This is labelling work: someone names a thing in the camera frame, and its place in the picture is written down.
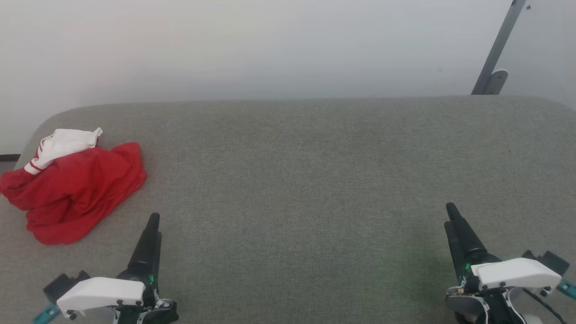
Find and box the grey metal pole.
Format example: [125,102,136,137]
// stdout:
[471,0,527,95]

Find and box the teal camera connector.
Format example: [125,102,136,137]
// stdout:
[32,304,62,324]
[557,279,576,300]

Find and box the teal left camera connector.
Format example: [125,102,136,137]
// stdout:
[32,304,62,324]

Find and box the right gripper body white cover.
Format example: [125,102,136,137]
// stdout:
[463,253,562,293]

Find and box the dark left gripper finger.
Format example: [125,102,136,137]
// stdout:
[152,232,162,276]
[128,212,160,273]

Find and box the red and white basketball jersey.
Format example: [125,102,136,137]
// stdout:
[0,128,148,246]

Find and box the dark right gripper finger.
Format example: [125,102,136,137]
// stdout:
[445,221,468,279]
[446,202,488,261]

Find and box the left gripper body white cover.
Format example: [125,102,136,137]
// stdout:
[57,269,159,318]

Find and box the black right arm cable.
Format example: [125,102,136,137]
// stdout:
[522,288,568,324]

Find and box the teal right camera connector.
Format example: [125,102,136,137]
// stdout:
[557,279,576,300]

